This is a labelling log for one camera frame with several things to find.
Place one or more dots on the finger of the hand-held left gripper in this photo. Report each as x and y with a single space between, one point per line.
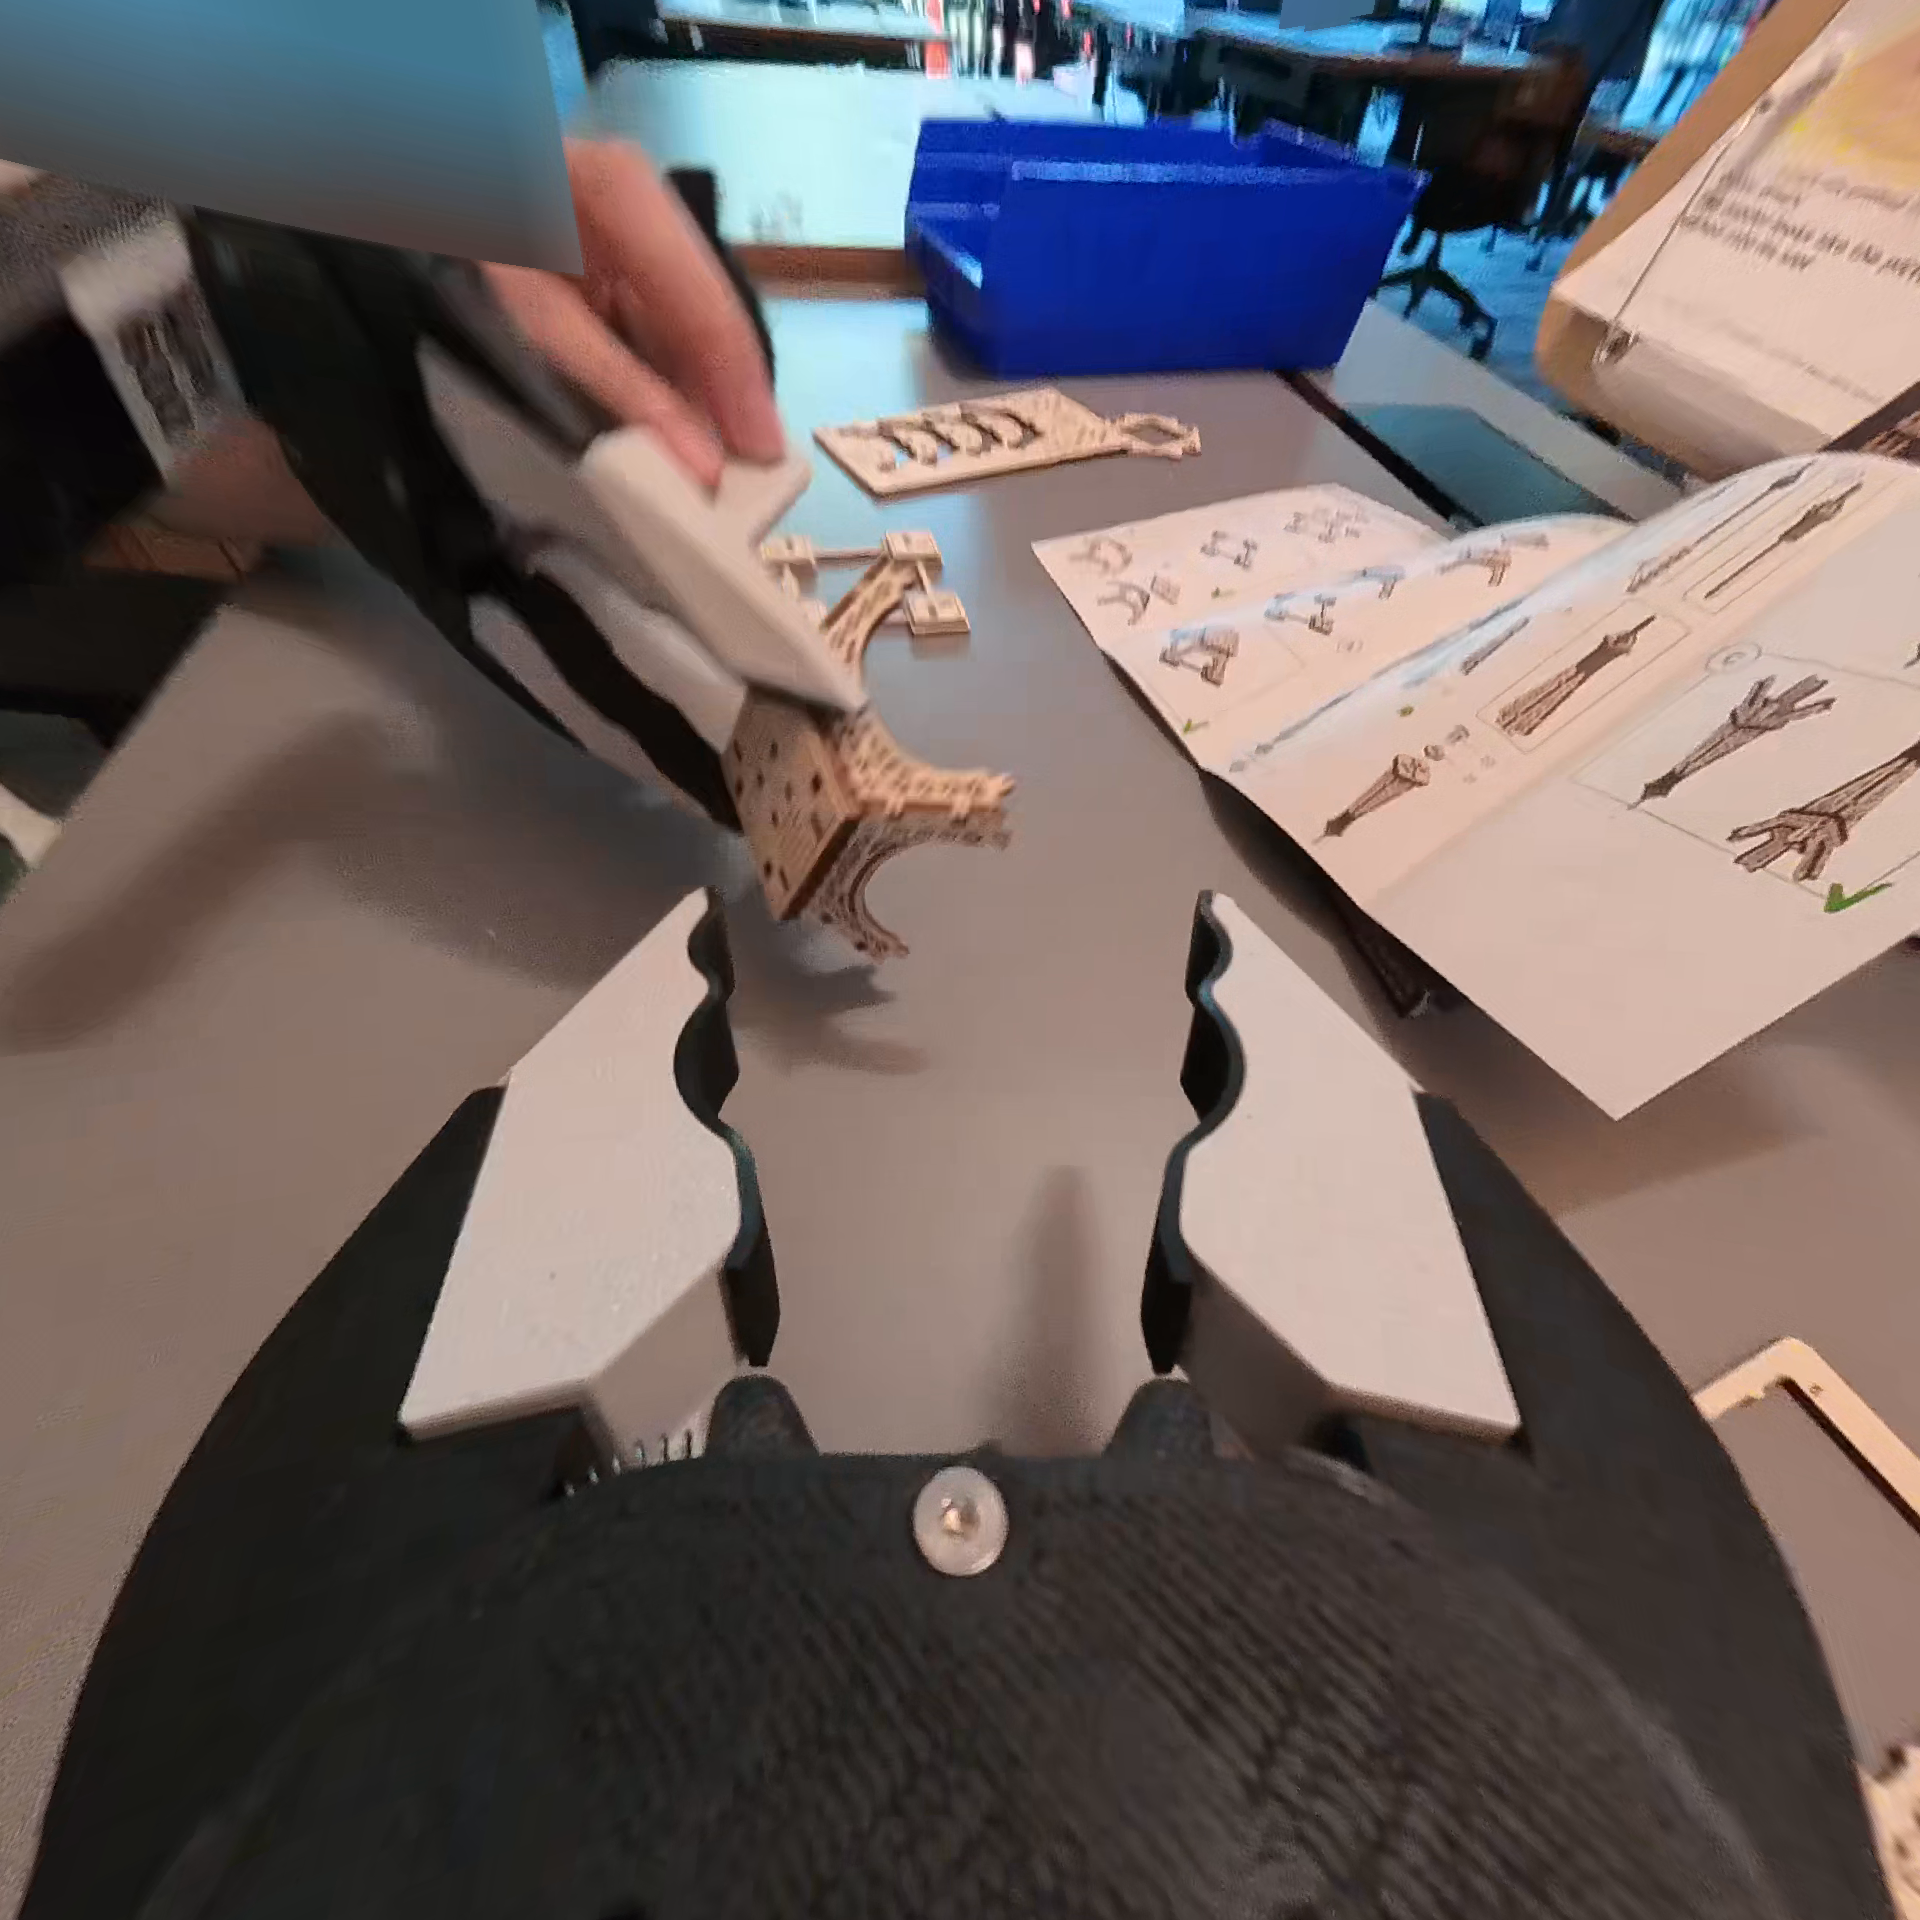
643 675
719 568

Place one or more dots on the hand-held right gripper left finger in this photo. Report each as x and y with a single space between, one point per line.
586 1200

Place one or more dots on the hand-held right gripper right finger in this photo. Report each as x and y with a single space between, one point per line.
1335 1229

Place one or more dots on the wooden tower base model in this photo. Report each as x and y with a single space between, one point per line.
840 810

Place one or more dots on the grey desk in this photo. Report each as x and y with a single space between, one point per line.
973 1049

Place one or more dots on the person's left hand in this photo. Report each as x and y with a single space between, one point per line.
643 301

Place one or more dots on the small wooden arch section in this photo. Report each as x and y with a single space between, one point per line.
876 610

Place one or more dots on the wooden sheet with arch cutouts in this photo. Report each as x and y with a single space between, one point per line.
900 458

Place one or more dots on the slotted wooden sheet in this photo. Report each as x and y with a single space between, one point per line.
165 547

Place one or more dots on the white instruction booklet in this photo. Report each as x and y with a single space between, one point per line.
1498 898

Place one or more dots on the blue plastic bin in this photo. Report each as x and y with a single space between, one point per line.
1171 255

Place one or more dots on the black office chair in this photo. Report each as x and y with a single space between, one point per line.
1478 181

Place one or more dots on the wooden stand with paper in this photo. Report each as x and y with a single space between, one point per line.
1740 255

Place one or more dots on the empty wooden sheet frame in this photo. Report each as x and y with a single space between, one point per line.
1823 1373

